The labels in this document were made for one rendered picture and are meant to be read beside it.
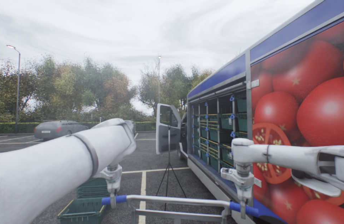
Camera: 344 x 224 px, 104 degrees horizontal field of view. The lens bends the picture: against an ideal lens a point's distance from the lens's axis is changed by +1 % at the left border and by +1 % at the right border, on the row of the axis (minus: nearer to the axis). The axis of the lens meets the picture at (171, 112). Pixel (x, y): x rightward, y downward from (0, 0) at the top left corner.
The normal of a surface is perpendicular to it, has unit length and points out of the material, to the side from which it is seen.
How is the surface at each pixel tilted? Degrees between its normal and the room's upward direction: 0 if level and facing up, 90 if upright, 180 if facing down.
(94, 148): 64
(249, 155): 89
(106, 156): 93
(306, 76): 90
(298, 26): 90
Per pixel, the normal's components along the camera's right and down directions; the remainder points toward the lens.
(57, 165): 0.82, -0.42
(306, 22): -0.98, 0.00
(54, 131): 0.16, -0.13
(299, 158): -0.72, -0.25
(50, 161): 0.70, -0.60
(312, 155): -0.89, -0.36
